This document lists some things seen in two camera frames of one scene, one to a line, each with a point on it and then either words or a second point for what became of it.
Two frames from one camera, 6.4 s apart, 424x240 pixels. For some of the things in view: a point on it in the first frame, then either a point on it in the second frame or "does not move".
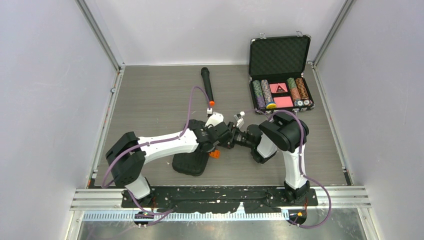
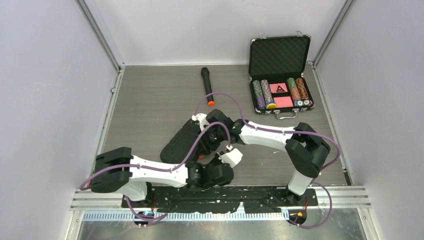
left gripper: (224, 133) -> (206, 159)
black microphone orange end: (205, 72) does not move
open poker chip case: (277, 66) does not move
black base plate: (219, 199) does not move
